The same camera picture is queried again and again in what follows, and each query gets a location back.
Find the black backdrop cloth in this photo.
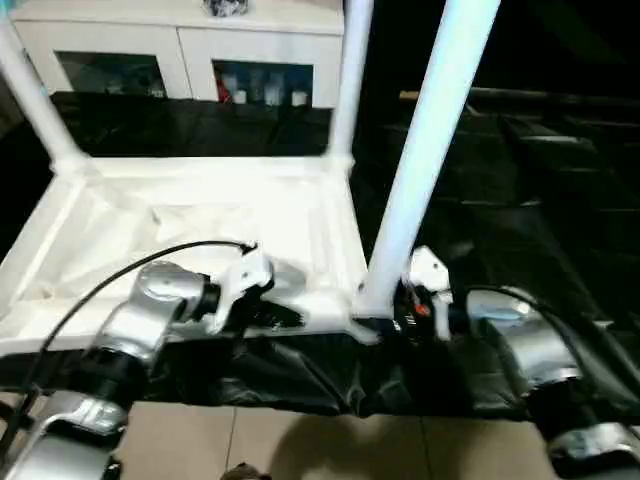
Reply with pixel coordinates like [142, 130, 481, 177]
[345, 0, 640, 111]

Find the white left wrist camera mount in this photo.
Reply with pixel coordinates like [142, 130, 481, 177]
[214, 250, 277, 333]

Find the white cabinet with glass doors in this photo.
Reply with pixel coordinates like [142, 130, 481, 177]
[10, 0, 347, 109]

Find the white plastic table leg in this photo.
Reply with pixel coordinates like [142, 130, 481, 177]
[328, 0, 376, 167]
[352, 0, 502, 327]
[0, 10, 87, 177]

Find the small grey patterned box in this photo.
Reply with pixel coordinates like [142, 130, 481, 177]
[204, 0, 252, 20]

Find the black plastic mat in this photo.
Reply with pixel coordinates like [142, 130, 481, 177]
[0, 90, 640, 421]

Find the black robot left foot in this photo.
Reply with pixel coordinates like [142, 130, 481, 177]
[222, 464, 271, 480]

